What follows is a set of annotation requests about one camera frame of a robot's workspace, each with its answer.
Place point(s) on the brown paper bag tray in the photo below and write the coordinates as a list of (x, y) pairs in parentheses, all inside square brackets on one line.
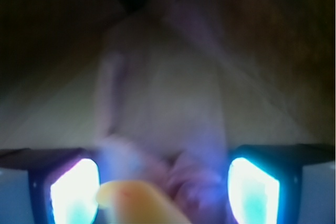
[(276, 62)]

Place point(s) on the pink plush bunny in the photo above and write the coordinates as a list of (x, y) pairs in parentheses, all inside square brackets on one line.
[(159, 112)]

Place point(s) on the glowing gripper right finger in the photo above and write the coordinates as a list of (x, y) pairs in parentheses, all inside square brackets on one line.
[(282, 183)]

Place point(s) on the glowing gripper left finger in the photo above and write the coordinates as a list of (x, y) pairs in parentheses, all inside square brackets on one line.
[(48, 186)]

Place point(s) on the yellow rubber duck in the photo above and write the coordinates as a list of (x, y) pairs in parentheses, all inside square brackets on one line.
[(137, 201)]

